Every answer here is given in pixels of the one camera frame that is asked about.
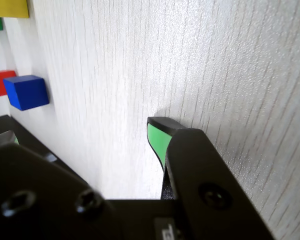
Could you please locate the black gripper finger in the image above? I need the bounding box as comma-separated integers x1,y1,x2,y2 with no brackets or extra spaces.
146,116,276,240
0,114,131,240

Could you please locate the blue wooden cube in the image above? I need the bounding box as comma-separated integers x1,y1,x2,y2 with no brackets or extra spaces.
2,74,50,111

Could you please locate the yellow wooden cube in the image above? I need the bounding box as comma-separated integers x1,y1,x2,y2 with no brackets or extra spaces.
0,0,30,19

